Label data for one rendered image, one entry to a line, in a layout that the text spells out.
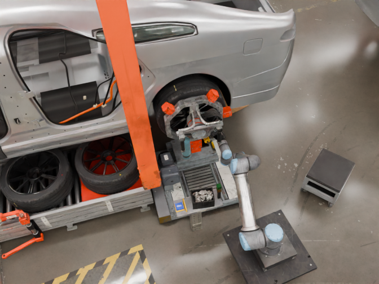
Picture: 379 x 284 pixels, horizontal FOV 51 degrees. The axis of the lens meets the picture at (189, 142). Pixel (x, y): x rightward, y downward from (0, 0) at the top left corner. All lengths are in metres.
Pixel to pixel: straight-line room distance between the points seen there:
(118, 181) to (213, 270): 1.20
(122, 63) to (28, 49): 2.56
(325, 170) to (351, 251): 0.78
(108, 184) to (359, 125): 2.95
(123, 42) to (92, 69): 1.85
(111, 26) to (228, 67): 1.43
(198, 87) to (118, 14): 1.40
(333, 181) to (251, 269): 1.18
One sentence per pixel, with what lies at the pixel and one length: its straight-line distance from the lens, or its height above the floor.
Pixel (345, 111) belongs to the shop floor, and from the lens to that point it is 5.16.
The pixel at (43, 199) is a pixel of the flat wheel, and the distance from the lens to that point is 3.93.
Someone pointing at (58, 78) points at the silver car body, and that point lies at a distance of 4.31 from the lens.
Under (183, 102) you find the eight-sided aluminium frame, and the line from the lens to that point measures 3.47.
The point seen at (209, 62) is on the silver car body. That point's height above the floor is 1.40.
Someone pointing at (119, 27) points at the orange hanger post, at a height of 2.27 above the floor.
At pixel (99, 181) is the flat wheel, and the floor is 0.50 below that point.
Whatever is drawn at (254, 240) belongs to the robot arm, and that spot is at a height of 0.65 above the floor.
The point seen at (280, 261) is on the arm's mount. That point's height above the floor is 0.39.
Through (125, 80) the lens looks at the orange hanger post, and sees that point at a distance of 2.63.
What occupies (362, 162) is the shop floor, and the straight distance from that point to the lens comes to 4.73.
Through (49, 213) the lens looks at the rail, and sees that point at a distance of 3.95.
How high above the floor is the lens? 3.64
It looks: 52 degrees down
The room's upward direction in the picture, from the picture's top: 4 degrees counter-clockwise
